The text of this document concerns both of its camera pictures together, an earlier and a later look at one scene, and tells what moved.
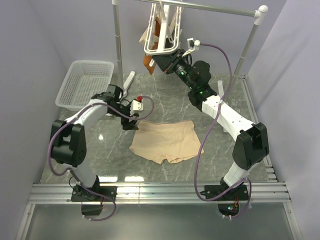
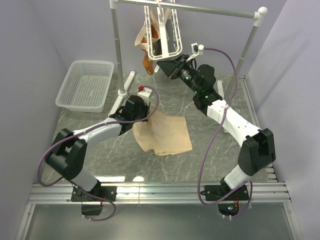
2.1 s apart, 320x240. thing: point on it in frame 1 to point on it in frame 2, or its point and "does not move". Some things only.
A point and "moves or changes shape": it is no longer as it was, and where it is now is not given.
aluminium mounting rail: x=261 y=193 does not move
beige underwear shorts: x=177 y=140 moves or changes shape
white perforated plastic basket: x=85 y=79 does not move
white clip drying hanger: x=161 y=50 moves or changes shape
